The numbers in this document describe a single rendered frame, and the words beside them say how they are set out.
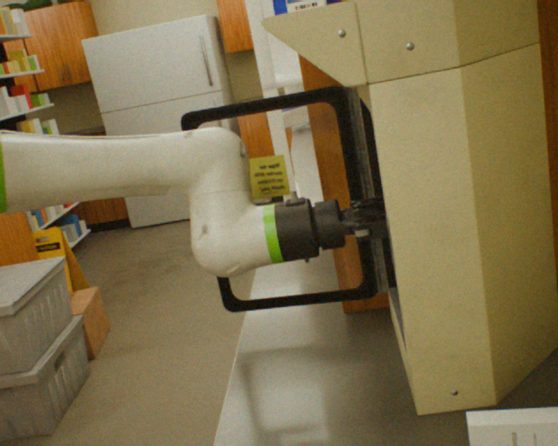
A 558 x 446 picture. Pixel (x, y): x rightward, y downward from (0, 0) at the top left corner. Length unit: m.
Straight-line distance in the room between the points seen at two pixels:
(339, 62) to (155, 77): 5.10
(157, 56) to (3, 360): 3.52
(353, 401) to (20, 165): 0.59
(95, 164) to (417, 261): 0.46
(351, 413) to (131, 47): 5.15
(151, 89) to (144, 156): 4.94
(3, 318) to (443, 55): 2.38
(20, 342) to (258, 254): 2.08
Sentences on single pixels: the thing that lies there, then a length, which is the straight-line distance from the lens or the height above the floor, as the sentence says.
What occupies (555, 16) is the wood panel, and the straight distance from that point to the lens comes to 1.22.
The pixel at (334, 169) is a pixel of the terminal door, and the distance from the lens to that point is 1.12.
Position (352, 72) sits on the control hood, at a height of 1.43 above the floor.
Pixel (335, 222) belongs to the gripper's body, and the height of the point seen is 1.21.
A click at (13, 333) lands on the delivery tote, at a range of 2.90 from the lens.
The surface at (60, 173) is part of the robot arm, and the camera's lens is 0.91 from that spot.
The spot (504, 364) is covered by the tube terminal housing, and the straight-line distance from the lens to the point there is 0.96.
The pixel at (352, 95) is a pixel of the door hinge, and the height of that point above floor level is 1.37.
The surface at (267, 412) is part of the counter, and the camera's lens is 1.01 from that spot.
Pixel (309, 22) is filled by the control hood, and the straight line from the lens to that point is 0.78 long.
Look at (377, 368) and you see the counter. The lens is 1.07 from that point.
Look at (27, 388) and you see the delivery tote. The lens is 3.01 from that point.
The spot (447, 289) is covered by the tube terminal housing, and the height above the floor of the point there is 1.13.
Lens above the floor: 1.48
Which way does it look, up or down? 16 degrees down
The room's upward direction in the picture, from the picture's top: 11 degrees counter-clockwise
